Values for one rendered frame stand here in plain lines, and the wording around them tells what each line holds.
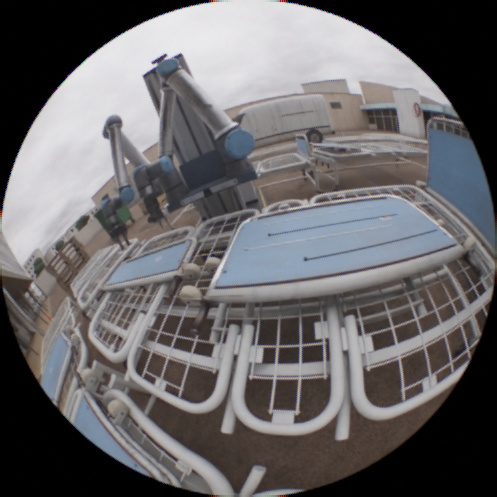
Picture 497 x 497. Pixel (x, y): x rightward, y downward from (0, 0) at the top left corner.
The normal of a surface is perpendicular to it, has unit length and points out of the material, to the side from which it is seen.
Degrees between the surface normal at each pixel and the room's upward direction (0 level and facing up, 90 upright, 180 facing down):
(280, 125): 88
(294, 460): 0
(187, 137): 90
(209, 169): 90
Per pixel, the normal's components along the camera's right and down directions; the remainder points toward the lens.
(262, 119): -0.04, 0.60
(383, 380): -0.32, -0.75
